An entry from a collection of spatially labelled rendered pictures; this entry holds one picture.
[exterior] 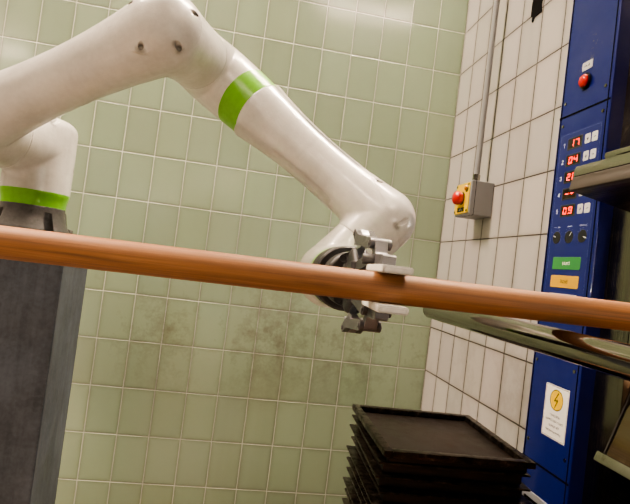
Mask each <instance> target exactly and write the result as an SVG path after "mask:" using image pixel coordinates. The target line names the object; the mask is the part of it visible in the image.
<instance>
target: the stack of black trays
mask: <svg viewBox="0 0 630 504"><path fill-rule="evenodd" d="M352 409H353V411H354V412H355V414H352V416H353V418H354V420H355V422H356V425H355V424H350V427H351V429H352V431H353V433H354V436H351V438H352V440H353V442H354V444H355V446H350V445H347V446H346V447H347V449H348V451H349V454H350V456H351V457H348V456H347V457H346V458H347V460H348V462H349V465H350V467H346V468H347V471H348V473H349V476H350V477H343V480H344V483H345V485H346V488H344V489H345V492H346V495H347V498H342V501H343V504H532V503H531V502H530V501H529V500H528V499H527V498H526V497H524V496H523V495H522V494H521V493H522V491H528V492H531V490H530V489H529V488H528V487H527V486H526V485H524V484H523V483H522V482H521V480H522V477H531V475H529V474H528V473H527V469H536V463H535V462H534V461H532V460H531V459H529V458H528V457H527V456H525V455H524V454H522V453H521V452H520V451H518V450H517V449H515V448H514V447H513V446H511V445H510V444H508V443H507V442H506V441H504V440H503V439H502V438H500V437H499V436H497V435H496V434H495V433H493V432H492V431H490V430H489V429H488V428H486V427H485V426H483V425H482V424H481V423H479V422H478V421H476V420H475V419H474V418H472V417H471V416H470V415H464V414H463V415H462V414H453V413H443V412H432V411H422V410H411V409H401V408H390V407H379V406H369V405H358V404H353V405H352Z"/></svg>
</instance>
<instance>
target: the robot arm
mask: <svg viewBox="0 0 630 504"><path fill-rule="evenodd" d="M161 78H170V79H172V80H174V81H176V82H177V83H179V84H180V85H181V86H182V87H183V88H184V89H185V90H186V91H187V92H188V93H189V94H190V95H191V96H192V97H193V98H194V99H196V100H197V101H198V102H199V103H200V104H201V105H202V106H204V107H205V108H206V109H207V110H208V111H210V112H211V113H212V114H213V115H214V116H216V117H217V118H218V119H219V120H221V121H222V122H223V123H224V124H226V125H227V126H228V127H229V128H231V129H232V130H233V131H234V132H235V134H236V135H237V136H238V137H240V138H241V139H243V140H244V141H246V142H247V143H249V144H250V145H252V146H253V147H255V148H256V149H258V150H259V151H260V152H262V153H263V154H265V155H266V156H267V157H269V158H270V159H272V160H273V161H274V162H276V163H277V164H278V165H279V166H281V167H282V168H283V169H285V170H286V171H287V172H288V173H289V174H291V175H292V176H293V177H294V178H295V179H297V180H298V181H299V182H300V183H301V184H302V185H304V186H305V187H306V188H307V189H308V190H309V191H310V192H311V193H312V194H314V195H315V196H316V197H317V198H318V199H319V200H320V201H321V202H322V203H323V204H324V205H325V206H326V207H327V208H328V209H329V210H331V211H332V212H333V213H334V214H335V215H336V216H337V217H338V218H339V220H340V222H339V224H338V225H337V226H336V227H335V228H334V229H333V230H332V231H330V232H329V233H328V234H327V235H326V236H325V237H324V238H323V239H322V240H320V241H319V242H318V243H317V244H316V245H314V246H313V247H312V248H311V249H309V250H308V251H307V252H306V253H305V255H304V256H303V257H302V259H301V261H300V262H302V263H311V264H319V265H327V266H335V267H343V268H351V269H359V270H367V271H375V272H383V273H391V274H399V275H408V276H412V275H413V274H414V269H413V268H409V267H402V266H396V258H397V257H396V256H395V255H392V254H393V253H395V252H396V251H397V250H398V249H399V248H400V247H401V246H403V245H404V244H405V243H406V242H407V241H408V240H409V239H410V237H411V235H412V234H413V231H414V228H415V223H416V216H415V211H414V208H413V206H412V204H411V202H410V201H409V199H408V198H407V197H406V196H405V195H403V194H402V193H400V192H399V191H397V190H396V189H394V188H393V187H391V186H390V185H388V184H387V183H385V182H384V181H382V180H381V179H379V178H378V177H376V176H375V175H374V174H372V173H371V172H369V171H368V170H367V169H365V168H364V167H363V166H362V165H360V164H359V163H358V162H357V161H355V160H354V159H353V158H352V157H350V156H349V155H348V154H347V153H345V152H344V151H343V150H342V149H341V148H340V147H338V146H337V145H336V144H335V143H334V142H333V141H331V140H330V139H329V138H328V137H327V136H326V135H325V134H324V133H323V132H322V131H320V130H319V129H318V128H317V127H316V126H315V125H314V124H313V123H312V122H311V121H310V120H309V119H308V118H307V117H306V116H305V115H304V114H303V113H302V112H301V110H300V109H299V108H298V107H297V106H296V105H295V104H294V103H293V102H292V101H291V99H290V98H289V97H288V96H287V95H286V94H285V92H284V91H283V90H282V89H281V88H280V87H279V86H278V85H276V84H274V83H273V82H272V81H271V80H270V79H269V78H268V77H267V76H266V75H265V74H263V73H262V72H261V71H260V70H259V69H258V68H257V67H256V66H255V65H254V64H253V63H252V62H251V61H250V60H248V59H247V58H246V57H245V56H244V55H243V54H242V53H240V52H239V51H238V50H237V49H236V48H235V47H233V46H232V45H231V44H230V43H228V42H227V41H226V40H225V39H223V38H222V37H221V36H220V35H218V34H217V33H216V31H215V30H214V29H213V28H212V27H211V26H210V25H209V24H208V22H207V21H206V20H205V19H204V17H203V16H202V15H201V13H200V12H199V10H198V9H197V8H196V6H195V5H194V4H193V3H192V2H191V1H190V0H132V1H131V2H129V3H128V4H127V5H125V6H124V7H123V8H121V9H120V10H118V11H117V12H115V13H114V14H112V15H111V16H109V17H107V18H106V19H104V20H103V21H101V22H99V23H98V24H96V25H94V26H93V27H91V28H89V29H88V30H86V31H84V32H82V33H81V34H79V35H77V36H75V37H73V38H72V39H70V40H68V41H66V42H64V43H62V44H60V45H58V46H56V47H54V48H52V49H50V50H48V51H46V52H44V53H41V54H39V55H37V56H35V57H32V58H30V59H28V60H26V61H23V62H21V63H18V64H16V65H13V66H11V67H8V68H5V69H3V70H0V168H1V169H2V170H1V177H0V225H2V226H10V227H18V228H26V229H35V230H43V231H51V232H59V233H67V234H73V231H72V230H69V229H67V221H66V214H65V211H66V206H67V204H68V201H69V199H70V193H71V186H72V179H73V173H74V166H75V159H76V151H77V143H78V133H77V130H76V129H75V128H74V127H73V126H72V125H71V124H69V123H67V122H65V121H63V120H61V119H59V118H58V117H60V116H62V115H64V114H66V113H68V112H71V111H73V110H75V109H77V108H79V107H82V106H84V105H86V104H89V103H91V102H93V101H96V100H98V99H101V98H103V97H106V96H109V95H111V94H114V93H117V92H120V91H122V90H125V89H128V88H131V87H134V86H137V85H141V84H144V83H147V82H150V81H154V80H157V79H161ZM304 295H305V297H306V298H307V299H308V300H309V301H311V302H312V303H314V304H316V305H318V306H321V307H325V308H333V309H336V310H339V311H345V312H346V313H348V316H345V317H344V321H343V323H342V325H341V331H342V332H348V333H357V334H361V333H362V332H363V331H367V332H376V333H380V332H381V330H382V325H381V322H379V320H380V321H388V318H391V316H392V314H395V315H404V316H407V315H408V314H409V309H408V308H407V307H404V306H401V305H397V304H388V303H379V302H371V301H362V300H353V299H344V298H336V297H327V296H318V295H310V294H304ZM359 312H360V314H361V315H364V317H363V318H359V317H358V315H357V314H358V313H359Z"/></svg>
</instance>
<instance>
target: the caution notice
mask: <svg viewBox="0 0 630 504"><path fill-rule="evenodd" d="M569 397H570V391H568V390H566V389H563V388H561V387H558V386H556V385H553V384H551V383H548V382H547V385H546V394H545V403H544V412H543V421H542V430H541V433H543V434H544V435H546V436H548V437H550V438H551V439H553V440H555V441H557V442H558V443H560V444H562V445H563V446H564V442H565V433H566V424H567V415H568V406H569Z"/></svg>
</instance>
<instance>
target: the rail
mask: <svg viewBox="0 0 630 504"><path fill-rule="evenodd" d="M627 164H630V152H629V153H625V154H622V155H618V156H614V157H611V158H607V159H603V160H599V161H596V162H592V163H588V164H585V165H581V166H577V167H576V168H575V171H574V174H573V176H574V177H577V176H582V175H586V174H590V173H594V172H598V171H602V170H606V169H611V168H615V167H619V166H623V165H627Z"/></svg>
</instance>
